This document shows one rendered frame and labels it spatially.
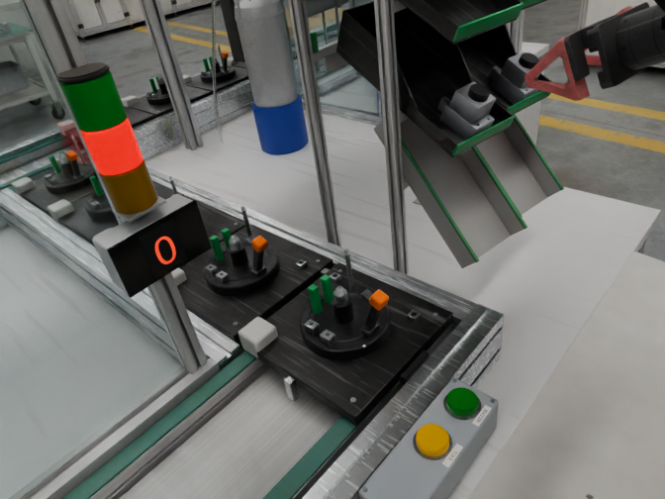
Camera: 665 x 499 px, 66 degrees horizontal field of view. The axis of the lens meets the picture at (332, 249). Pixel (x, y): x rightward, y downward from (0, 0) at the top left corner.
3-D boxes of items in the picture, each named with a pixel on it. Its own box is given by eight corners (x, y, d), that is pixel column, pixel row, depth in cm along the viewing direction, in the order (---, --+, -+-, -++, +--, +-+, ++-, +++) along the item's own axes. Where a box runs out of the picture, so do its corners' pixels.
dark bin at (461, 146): (509, 128, 81) (529, 89, 74) (452, 158, 75) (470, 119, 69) (393, 32, 91) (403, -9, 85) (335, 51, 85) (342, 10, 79)
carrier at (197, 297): (334, 267, 96) (325, 211, 89) (236, 345, 83) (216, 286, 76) (251, 230, 111) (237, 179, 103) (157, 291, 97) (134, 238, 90)
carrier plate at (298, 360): (453, 321, 81) (453, 311, 80) (356, 427, 68) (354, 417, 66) (339, 270, 95) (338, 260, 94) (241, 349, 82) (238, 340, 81)
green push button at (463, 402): (483, 405, 67) (484, 396, 66) (467, 427, 65) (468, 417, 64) (456, 391, 70) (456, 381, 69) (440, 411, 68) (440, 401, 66)
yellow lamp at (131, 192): (166, 199, 60) (152, 161, 57) (128, 219, 57) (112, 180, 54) (143, 188, 63) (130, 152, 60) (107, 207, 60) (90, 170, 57)
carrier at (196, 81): (261, 75, 204) (254, 43, 196) (214, 96, 190) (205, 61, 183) (225, 69, 218) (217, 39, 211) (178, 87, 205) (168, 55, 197)
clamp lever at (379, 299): (379, 326, 76) (390, 296, 70) (370, 334, 74) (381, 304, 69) (360, 311, 77) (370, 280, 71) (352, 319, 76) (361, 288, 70)
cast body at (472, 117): (487, 134, 78) (507, 97, 73) (469, 145, 76) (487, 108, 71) (447, 102, 81) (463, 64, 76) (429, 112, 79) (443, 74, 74)
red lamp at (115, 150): (151, 160, 57) (137, 118, 54) (111, 179, 54) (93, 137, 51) (130, 151, 60) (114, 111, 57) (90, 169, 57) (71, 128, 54)
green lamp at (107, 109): (136, 118, 54) (119, 70, 51) (92, 136, 51) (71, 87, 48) (113, 110, 57) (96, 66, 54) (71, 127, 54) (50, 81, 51)
